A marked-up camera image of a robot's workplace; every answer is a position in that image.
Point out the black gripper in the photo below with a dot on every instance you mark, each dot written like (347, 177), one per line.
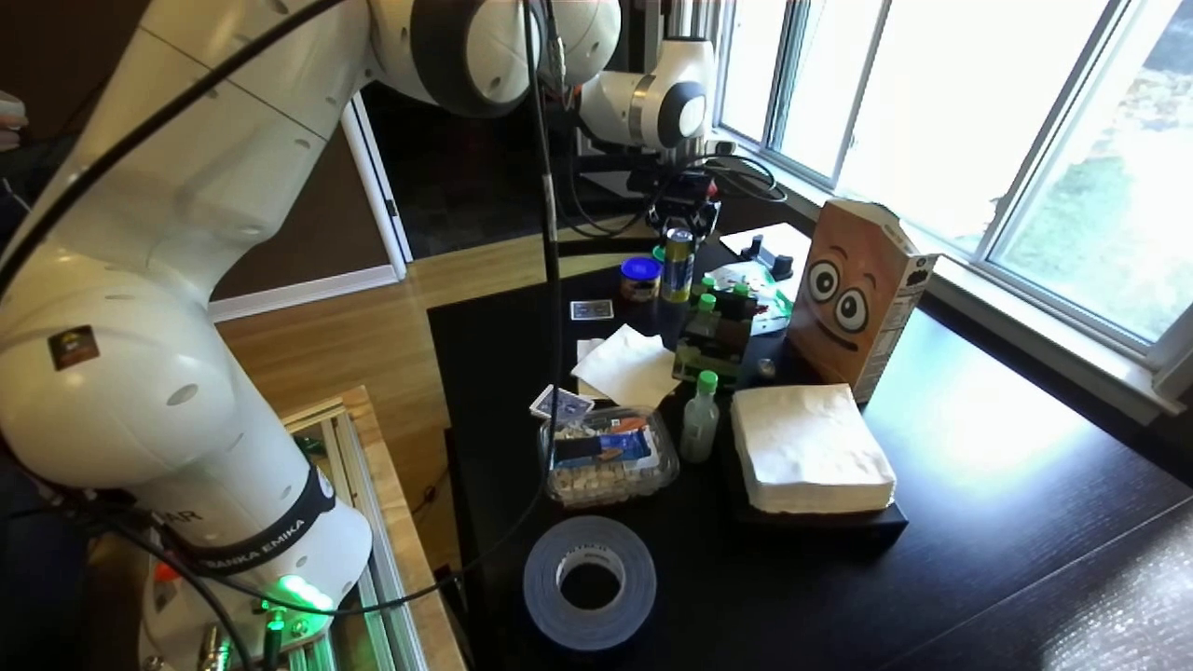
(684, 187)

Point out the slim yellow can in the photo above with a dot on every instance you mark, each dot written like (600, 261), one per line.
(680, 269)

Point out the cardboard bottle carrier box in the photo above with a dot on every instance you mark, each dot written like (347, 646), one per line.
(716, 346)

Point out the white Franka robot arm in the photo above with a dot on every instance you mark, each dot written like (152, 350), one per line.
(152, 346)

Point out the black wooden chair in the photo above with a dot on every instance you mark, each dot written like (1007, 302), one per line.
(591, 255)

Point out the printed paper flyer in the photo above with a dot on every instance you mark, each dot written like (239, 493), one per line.
(772, 302)

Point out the blue-backed playing card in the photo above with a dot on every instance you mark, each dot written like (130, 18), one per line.
(591, 309)

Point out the small grey round object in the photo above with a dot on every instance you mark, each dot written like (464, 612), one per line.
(764, 368)

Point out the white paper napkin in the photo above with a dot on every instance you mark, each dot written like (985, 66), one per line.
(629, 369)
(582, 368)

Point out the brown paper bag with face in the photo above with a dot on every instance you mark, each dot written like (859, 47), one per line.
(859, 298)

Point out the clear bottle with green cap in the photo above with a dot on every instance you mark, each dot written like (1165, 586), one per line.
(698, 421)

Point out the blue playing card deck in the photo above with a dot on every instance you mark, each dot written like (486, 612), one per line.
(565, 405)

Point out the clear plastic clamshell container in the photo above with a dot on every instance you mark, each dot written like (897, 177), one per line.
(609, 451)

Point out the white window frame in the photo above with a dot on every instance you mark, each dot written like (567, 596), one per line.
(971, 151)

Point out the grey duct tape roll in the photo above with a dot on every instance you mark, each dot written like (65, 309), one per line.
(547, 584)

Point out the wooden robot mount platform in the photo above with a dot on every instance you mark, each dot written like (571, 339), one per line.
(398, 523)

